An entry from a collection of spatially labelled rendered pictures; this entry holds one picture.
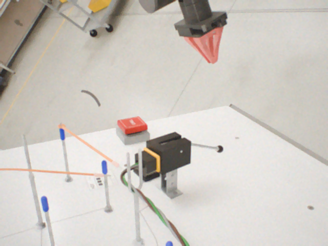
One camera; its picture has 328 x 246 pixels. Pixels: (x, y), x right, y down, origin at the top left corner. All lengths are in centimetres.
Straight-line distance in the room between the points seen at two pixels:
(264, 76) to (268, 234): 173
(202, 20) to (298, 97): 133
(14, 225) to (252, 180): 38
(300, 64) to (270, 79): 19
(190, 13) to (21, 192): 44
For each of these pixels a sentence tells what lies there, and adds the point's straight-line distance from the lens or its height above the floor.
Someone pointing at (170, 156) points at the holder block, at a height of 115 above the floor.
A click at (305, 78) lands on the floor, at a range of 203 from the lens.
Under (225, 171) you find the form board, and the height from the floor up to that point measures 101.
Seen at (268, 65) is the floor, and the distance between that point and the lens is 222.
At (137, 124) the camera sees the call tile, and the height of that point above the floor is 110.
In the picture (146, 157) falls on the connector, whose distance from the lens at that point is 52.
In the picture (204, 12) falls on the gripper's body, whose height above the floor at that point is 113.
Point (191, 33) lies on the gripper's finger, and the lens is 72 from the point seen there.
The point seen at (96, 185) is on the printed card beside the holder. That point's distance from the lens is 61.
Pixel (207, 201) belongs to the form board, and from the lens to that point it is 57.
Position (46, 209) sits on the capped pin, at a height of 129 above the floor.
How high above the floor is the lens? 147
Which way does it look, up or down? 35 degrees down
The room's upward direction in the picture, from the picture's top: 56 degrees counter-clockwise
